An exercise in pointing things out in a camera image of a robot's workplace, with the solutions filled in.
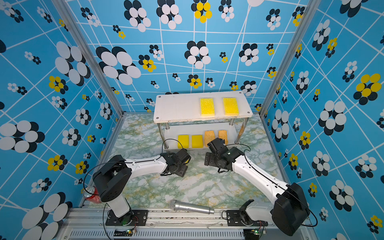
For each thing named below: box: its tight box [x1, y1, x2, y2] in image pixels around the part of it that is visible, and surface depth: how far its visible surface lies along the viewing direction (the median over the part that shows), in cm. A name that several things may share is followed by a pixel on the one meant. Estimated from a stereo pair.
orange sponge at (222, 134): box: [218, 130, 229, 145], surface depth 98 cm
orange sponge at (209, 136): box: [204, 130, 216, 147], surface depth 96 cm
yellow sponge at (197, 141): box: [191, 135, 204, 148], surface depth 96 cm
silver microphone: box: [169, 199, 215, 215], surface depth 75 cm
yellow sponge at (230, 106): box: [223, 97, 239, 116], surface depth 75 cm
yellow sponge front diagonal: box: [200, 98, 216, 117], surface depth 75 cm
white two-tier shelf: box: [153, 91, 253, 151], surface depth 79 cm
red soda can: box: [83, 186, 102, 204], surface depth 73 cm
